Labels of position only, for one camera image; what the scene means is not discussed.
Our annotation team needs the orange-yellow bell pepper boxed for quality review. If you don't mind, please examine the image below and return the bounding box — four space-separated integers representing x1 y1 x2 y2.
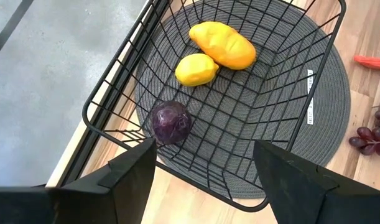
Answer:
188 21 257 71

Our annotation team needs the yellow lemon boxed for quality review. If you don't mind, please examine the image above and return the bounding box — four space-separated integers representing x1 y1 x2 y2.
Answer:
174 52 220 87

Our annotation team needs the orange carrot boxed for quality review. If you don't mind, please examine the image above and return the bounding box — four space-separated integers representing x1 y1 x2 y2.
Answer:
353 55 380 72

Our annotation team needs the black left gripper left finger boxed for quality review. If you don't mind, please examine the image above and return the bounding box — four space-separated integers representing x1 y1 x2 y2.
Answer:
51 138 157 224

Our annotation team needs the white mat label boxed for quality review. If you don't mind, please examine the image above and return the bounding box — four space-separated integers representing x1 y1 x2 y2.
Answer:
307 68 315 125

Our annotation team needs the black wire basket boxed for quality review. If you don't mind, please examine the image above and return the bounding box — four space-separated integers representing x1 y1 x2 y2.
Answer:
82 0 348 213

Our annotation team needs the purple cabbage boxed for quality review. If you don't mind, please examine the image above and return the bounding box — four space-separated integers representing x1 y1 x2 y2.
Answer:
151 100 193 146

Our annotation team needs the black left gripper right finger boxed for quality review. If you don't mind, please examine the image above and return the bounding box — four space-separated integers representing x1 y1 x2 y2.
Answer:
253 139 380 224

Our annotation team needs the red grape bunch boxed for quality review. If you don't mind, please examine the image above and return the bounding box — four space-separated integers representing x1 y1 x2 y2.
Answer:
348 102 380 157

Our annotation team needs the round grey woven mat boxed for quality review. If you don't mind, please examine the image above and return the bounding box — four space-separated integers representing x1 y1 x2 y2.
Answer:
135 0 351 200

